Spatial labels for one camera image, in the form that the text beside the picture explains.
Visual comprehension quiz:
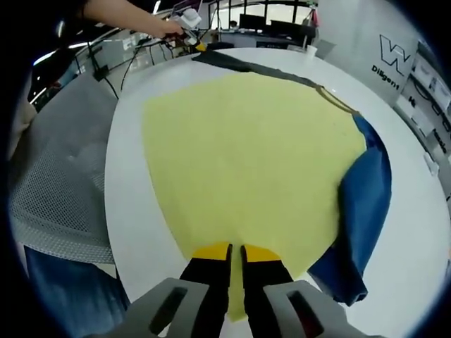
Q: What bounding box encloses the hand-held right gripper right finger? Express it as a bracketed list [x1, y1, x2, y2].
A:
[240, 244, 349, 338]

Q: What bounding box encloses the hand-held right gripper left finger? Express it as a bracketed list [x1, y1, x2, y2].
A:
[130, 241, 234, 338]

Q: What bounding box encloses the yellow blue grey garment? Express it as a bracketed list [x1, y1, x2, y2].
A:
[141, 48, 393, 323]

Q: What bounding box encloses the person's left hand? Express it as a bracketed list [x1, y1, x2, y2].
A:
[154, 18, 187, 40]

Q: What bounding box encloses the black computer monitor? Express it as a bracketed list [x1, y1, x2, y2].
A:
[271, 19, 316, 38]
[239, 13, 266, 32]

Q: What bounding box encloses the grey chair back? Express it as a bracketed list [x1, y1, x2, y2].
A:
[314, 39, 338, 58]

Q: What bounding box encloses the person's blue jeans leg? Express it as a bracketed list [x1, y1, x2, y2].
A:
[23, 245, 132, 320]

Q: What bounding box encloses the grey metal shelf unit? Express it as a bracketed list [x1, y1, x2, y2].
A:
[393, 39, 451, 156]

